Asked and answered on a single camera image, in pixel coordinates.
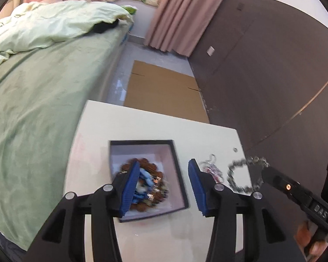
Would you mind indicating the bed with green blanket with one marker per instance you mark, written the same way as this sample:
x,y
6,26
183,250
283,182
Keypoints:
x,y
42,96

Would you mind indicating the dark wood wall panel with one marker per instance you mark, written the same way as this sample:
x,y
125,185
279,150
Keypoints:
x,y
268,79

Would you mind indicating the white bedside table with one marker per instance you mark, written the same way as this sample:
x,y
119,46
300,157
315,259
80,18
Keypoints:
x,y
162,222

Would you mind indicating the white wall socket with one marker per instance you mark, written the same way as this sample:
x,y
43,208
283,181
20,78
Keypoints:
x,y
210,51

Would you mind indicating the pale green duvet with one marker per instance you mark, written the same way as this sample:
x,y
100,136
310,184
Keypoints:
x,y
40,25

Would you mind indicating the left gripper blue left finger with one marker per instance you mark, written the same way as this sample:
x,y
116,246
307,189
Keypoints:
x,y
128,187

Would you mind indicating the black jewelry box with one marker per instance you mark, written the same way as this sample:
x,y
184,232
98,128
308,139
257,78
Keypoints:
x,y
160,189

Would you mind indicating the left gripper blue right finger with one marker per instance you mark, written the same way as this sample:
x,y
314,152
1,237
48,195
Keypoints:
x,y
197,183

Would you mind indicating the green tissue pack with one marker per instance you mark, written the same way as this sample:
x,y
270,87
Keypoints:
x,y
130,9

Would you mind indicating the flattened cardboard sheet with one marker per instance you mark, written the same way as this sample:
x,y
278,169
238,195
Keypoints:
x,y
163,91

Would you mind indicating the pink curtain right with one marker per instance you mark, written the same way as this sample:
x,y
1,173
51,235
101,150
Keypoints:
x,y
178,25

